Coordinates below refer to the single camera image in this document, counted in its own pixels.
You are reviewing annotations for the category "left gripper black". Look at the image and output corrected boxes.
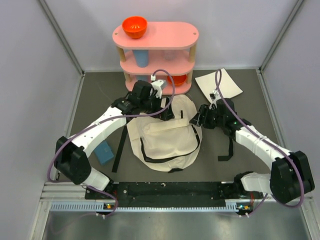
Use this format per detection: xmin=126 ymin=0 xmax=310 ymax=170
xmin=139 ymin=91 xmax=174 ymax=121

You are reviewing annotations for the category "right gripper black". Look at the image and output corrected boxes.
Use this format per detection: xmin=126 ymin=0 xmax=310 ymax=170
xmin=189 ymin=104 xmax=225 ymax=130

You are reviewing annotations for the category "beige canvas backpack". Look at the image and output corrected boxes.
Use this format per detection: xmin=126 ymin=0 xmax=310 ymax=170
xmin=114 ymin=94 xmax=203 ymax=173

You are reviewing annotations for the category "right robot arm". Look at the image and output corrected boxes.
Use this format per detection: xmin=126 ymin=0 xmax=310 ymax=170
xmin=190 ymin=98 xmax=315 ymax=204

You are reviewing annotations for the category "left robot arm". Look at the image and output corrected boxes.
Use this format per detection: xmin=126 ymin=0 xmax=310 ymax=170
xmin=53 ymin=79 xmax=170 ymax=199

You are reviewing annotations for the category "orange bowl bottom shelf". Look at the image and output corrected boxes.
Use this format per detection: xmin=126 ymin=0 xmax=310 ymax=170
xmin=166 ymin=74 xmax=187 ymax=87

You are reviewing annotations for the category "white square plate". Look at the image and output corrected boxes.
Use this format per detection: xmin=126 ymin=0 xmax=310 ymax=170
xmin=195 ymin=68 xmax=243 ymax=103

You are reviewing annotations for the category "blue cup middle shelf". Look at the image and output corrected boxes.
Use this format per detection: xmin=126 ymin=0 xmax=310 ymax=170
xmin=132 ymin=49 xmax=149 ymax=68

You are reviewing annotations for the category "clear glass cup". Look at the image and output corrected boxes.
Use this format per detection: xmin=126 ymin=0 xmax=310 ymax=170
xmin=163 ymin=50 xmax=176 ymax=61

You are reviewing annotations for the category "pink three-tier shelf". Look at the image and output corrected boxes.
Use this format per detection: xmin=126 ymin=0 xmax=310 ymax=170
xmin=112 ymin=21 xmax=199 ymax=95

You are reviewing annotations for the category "teal blue small book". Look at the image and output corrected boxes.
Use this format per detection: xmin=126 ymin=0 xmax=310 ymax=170
xmin=93 ymin=140 xmax=115 ymax=166

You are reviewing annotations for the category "orange bowl on top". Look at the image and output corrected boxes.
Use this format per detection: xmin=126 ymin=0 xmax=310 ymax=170
xmin=122 ymin=16 xmax=148 ymax=39

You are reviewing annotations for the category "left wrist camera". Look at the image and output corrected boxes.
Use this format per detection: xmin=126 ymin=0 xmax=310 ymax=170
xmin=150 ymin=74 xmax=167 ymax=99

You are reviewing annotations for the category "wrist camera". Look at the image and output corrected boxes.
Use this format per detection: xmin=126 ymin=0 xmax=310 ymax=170
xmin=150 ymin=74 xmax=167 ymax=99
xmin=209 ymin=91 xmax=221 ymax=110

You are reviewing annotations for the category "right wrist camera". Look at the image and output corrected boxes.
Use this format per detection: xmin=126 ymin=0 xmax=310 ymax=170
xmin=209 ymin=91 xmax=221 ymax=110

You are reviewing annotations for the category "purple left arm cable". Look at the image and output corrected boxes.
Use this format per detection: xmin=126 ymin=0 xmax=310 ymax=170
xmin=46 ymin=69 xmax=176 ymax=218

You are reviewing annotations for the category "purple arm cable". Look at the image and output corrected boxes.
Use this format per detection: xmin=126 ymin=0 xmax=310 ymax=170
xmin=214 ymin=68 xmax=306 ymax=218
xmin=46 ymin=69 xmax=176 ymax=218

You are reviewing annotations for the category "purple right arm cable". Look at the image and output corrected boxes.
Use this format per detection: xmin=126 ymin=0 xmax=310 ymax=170
xmin=214 ymin=68 xmax=306 ymax=218

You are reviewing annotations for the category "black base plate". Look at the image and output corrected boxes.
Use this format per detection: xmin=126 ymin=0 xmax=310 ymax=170
xmin=84 ymin=181 xmax=264 ymax=208

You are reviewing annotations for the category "grey cable duct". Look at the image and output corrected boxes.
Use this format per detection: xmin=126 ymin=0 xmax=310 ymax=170
xmin=49 ymin=199 xmax=253 ymax=213

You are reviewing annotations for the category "aluminium frame post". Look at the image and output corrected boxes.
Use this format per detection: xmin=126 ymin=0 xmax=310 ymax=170
xmin=258 ymin=0 xmax=306 ymax=74

